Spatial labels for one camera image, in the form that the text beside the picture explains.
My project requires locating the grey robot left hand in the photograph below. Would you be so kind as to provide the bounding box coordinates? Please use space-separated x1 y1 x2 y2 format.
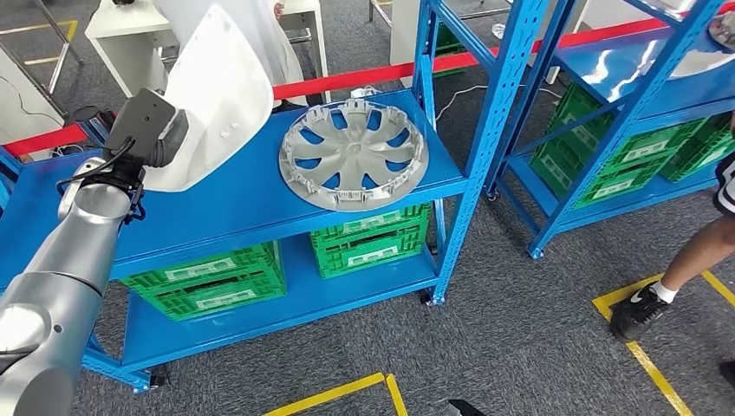
147 107 190 169

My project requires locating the white curved plastic panel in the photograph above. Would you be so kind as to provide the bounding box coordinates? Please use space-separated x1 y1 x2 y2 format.
668 49 735 80
142 0 276 193

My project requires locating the blue metal shelf rack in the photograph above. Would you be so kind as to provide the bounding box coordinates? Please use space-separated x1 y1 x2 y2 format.
482 0 735 261
0 0 554 395

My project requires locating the black robot body part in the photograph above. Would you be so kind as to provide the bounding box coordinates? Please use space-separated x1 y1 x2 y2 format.
447 399 489 416

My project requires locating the white table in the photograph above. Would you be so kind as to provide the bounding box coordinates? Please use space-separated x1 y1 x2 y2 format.
84 0 180 99

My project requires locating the green plastic crate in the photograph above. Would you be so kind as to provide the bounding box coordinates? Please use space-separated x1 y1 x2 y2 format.
659 114 735 185
312 224 432 281
528 137 673 211
150 274 289 322
309 202 433 245
119 241 283 291
542 81 710 179
433 23 478 79

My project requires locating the silver wheel hubcap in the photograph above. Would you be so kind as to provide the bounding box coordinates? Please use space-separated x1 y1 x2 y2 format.
707 10 735 51
278 98 430 213

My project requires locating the red barrier belt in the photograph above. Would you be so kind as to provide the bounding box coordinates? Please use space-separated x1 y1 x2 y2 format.
0 16 670 159

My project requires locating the yellow floor tape square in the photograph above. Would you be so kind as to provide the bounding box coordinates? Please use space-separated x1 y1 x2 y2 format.
263 373 410 416
591 270 735 416

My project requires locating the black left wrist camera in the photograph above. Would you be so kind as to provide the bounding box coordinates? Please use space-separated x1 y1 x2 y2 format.
103 88 176 165

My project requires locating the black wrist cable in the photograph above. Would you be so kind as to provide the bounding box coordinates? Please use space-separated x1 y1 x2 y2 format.
55 137 145 225

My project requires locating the white floor cable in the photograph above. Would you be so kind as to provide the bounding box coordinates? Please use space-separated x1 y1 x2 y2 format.
434 84 567 123

